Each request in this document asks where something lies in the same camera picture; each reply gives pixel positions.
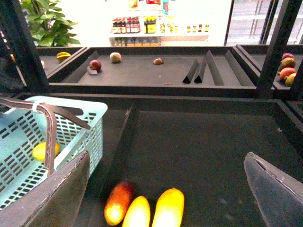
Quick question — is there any light blue plastic basket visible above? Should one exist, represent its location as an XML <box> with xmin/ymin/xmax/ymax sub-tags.
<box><xmin>0</xmin><ymin>96</ymin><xmax>108</xmax><ymax>210</ymax></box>

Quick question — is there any pale green apple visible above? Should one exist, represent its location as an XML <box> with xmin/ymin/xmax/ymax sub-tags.
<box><xmin>110</xmin><ymin>52</ymin><xmax>122</xmax><ymax>63</ymax></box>

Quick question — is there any white shelf with bottles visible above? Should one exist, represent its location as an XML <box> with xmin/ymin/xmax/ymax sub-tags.
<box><xmin>109</xmin><ymin>0</ymin><xmax>210</xmax><ymax>47</ymax></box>

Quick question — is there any red green mango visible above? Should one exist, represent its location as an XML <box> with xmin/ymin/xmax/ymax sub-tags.
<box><xmin>281</xmin><ymin>52</ymin><xmax>294</xmax><ymax>60</ymax></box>
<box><xmin>285</xmin><ymin>73</ymin><xmax>296</xmax><ymax>87</ymax></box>
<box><xmin>280</xmin><ymin>57</ymin><xmax>296</xmax><ymax>70</ymax></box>
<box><xmin>278</xmin><ymin>67</ymin><xmax>296</xmax><ymax>82</ymax></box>

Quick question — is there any yellow starfruit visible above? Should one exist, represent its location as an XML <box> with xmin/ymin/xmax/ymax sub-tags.
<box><xmin>56</xmin><ymin>52</ymin><xmax>71</xmax><ymax>62</ymax></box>

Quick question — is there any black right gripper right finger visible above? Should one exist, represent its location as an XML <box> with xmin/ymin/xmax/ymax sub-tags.
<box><xmin>244</xmin><ymin>152</ymin><xmax>303</xmax><ymax>227</ymax></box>

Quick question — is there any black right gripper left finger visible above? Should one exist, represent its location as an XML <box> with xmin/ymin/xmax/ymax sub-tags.
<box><xmin>0</xmin><ymin>151</ymin><xmax>90</xmax><ymax>227</ymax></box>

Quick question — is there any yellow mango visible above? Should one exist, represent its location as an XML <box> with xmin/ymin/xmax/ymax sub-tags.
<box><xmin>122</xmin><ymin>196</ymin><xmax>151</xmax><ymax>227</ymax></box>
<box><xmin>152</xmin><ymin>188</ymin><xmax>185</xmax><ymax>227</ymax></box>

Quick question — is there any yellow lemon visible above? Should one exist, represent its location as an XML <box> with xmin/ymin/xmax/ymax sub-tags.
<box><xmin>32</xmin><ymin>142</ymin><xmax>60</xmax><ymax>162</ymax></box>

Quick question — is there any brown basket handle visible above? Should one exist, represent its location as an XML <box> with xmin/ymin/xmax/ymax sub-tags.
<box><xmin>0</xmin><ymin>96</ymin><xmax>90</xmax><ymax>177</ymax></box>

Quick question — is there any black triangular divider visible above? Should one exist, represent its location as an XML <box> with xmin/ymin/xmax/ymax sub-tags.
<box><xmin>194</xmin><ymin>57</ymin><xmax>206</xmax><ymax>83</ymax></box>
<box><xmin>182</xmin><ymin>59</ymin><xmax>199</xmax><ymax>84</ymax></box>

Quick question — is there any orange mango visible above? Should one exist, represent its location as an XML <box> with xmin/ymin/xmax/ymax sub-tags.
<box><xmin>104</xmin><ymin>179</ymin><xmax>134</xmax><ymax>226</ymax></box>

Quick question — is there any brown fruit piece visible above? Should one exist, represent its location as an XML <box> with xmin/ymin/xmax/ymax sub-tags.
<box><xmin>153</xmin><ymin>58</ymin><xmax>164</xmax><ymax>65</ymax></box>

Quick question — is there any green potted plant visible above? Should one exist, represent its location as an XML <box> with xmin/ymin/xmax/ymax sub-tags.
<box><xmin>19</xmin><ymin>0</ymin><xmax>80</xmax><ymax>47</ymax></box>

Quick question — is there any dark red apple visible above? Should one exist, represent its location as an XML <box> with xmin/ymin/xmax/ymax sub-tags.
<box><xmin>89</xmin><ymin>60</ymin><xmax>102</xmax><ymax>71</ymax></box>

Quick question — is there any dark wooden display stand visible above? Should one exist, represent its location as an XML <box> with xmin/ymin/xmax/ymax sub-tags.
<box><xmin>15</xmin><ymin>47</ymin><xmax>303</xmax><ymax>227</ymax></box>

